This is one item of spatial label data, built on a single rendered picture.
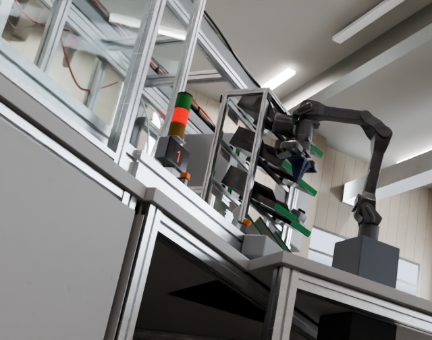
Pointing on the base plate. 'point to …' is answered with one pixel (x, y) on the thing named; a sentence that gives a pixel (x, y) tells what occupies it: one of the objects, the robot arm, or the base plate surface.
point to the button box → (258, 246)
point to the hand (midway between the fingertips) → (297, 172)
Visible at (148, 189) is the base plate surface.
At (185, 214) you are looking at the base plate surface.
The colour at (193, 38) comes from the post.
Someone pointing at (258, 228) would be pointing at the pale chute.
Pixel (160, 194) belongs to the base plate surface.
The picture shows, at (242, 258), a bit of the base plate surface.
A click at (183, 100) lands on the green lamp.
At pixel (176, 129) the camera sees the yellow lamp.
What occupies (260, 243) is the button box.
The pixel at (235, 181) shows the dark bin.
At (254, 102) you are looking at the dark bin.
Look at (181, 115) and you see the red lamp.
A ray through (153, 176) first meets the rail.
